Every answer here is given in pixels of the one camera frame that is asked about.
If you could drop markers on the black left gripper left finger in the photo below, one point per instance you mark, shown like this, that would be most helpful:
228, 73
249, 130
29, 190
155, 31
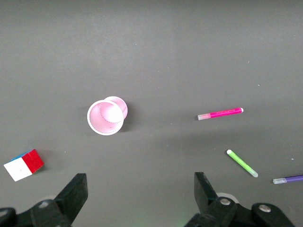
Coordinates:
71, 196

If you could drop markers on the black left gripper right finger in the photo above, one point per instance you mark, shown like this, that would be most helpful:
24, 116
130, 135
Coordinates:
206, 194

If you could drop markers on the pink marker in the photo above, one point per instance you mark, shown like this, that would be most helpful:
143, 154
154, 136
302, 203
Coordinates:
222, 113

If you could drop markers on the green marker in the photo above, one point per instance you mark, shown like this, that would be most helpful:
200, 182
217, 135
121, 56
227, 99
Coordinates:
241, 162

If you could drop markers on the Rubik's cube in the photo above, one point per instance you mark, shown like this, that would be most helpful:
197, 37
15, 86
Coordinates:
21, 168

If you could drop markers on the pink plastic cup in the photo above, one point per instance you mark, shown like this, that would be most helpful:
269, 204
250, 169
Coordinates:
104, 118

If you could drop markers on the purple marker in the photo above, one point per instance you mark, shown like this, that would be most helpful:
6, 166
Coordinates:
291, 179

